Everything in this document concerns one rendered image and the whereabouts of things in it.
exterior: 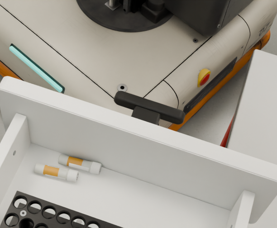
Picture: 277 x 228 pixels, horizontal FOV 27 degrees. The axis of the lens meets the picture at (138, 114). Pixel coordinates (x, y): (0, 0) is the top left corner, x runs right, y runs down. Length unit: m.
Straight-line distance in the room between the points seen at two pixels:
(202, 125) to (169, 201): 1.05
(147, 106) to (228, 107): 1.13
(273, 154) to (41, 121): 0.32
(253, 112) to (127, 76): 0.63
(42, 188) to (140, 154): 0.11
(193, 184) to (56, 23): 0.93
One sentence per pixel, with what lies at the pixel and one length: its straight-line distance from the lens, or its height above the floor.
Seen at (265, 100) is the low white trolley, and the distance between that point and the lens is 0.79.
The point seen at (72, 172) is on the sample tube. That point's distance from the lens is 0.60.
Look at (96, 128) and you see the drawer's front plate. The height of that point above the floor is 0.91.
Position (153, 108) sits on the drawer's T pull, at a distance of 0.57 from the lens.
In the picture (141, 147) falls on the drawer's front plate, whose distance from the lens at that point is 0.55.
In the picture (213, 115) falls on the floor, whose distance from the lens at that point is 1.67.
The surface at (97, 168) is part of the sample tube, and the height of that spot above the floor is 0.85.
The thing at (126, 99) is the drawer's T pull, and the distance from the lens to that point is 0.57.
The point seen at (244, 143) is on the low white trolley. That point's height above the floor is 0.76.
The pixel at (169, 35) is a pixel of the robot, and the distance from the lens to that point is 1.45.
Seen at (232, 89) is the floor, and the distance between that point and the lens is 1.74.
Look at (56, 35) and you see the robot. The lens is 1.43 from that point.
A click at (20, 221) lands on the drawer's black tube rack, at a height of 0.90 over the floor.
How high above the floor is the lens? 1.40
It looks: 59 degrees down
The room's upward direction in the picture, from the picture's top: 10 degrees clockwise
